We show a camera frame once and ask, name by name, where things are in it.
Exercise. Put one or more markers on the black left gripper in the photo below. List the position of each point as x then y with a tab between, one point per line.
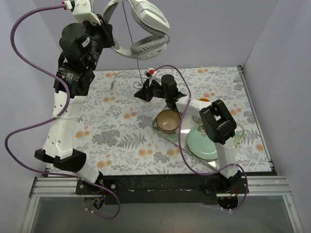
106	34

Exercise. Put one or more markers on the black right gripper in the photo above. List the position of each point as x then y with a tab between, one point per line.
150	90

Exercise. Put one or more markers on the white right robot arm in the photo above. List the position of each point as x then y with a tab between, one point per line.
218	123

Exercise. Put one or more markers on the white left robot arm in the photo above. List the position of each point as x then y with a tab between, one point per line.
82	45

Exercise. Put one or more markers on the beige ceramic bowl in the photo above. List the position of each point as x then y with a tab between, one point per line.
168	121

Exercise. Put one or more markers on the floral metal tray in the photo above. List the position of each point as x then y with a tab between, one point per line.
226	152

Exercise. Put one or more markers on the floral table mat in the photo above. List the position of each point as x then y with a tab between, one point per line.
123	135

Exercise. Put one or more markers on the orange small cup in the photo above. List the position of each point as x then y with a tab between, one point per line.
204	99

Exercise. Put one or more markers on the green ceramic plate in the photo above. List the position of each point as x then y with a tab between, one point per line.
200	144

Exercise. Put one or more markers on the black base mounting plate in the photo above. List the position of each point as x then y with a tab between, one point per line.
176	188

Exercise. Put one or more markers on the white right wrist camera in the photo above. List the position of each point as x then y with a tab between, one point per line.
150	73

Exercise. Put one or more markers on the aluminium frame rail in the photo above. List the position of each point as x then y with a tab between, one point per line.
67	187

